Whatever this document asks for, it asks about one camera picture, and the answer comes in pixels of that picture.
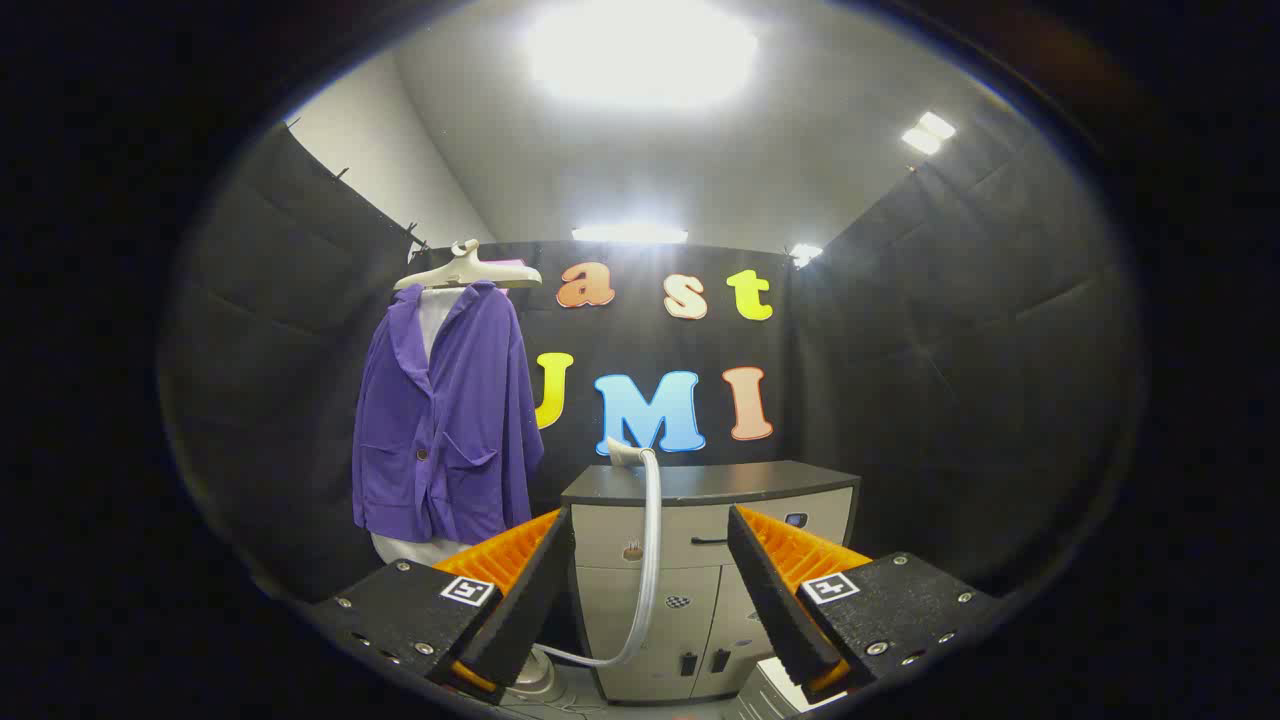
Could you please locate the cream clothes hanger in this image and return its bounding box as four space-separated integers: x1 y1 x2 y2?
393 239 543 292

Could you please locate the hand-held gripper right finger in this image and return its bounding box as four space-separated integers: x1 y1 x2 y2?
727 503 1004 706

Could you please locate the grey garment steamer base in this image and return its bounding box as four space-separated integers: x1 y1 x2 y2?
500 648 567 705

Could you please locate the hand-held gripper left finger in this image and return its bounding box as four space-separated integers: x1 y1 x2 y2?
308 505 577 706

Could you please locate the grey cabinet with dark top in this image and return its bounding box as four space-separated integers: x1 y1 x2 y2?
560 461 861 704

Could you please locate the white ironing back pad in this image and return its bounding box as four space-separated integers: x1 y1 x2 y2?
370 287 473 571

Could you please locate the large ceiling light panel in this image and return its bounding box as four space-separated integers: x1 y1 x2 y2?
525 0 761 107

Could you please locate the purple jacket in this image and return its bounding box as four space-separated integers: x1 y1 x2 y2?
352 281 546 546

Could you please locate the long ceiling light strip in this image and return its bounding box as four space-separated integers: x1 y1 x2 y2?
570 224 691 245

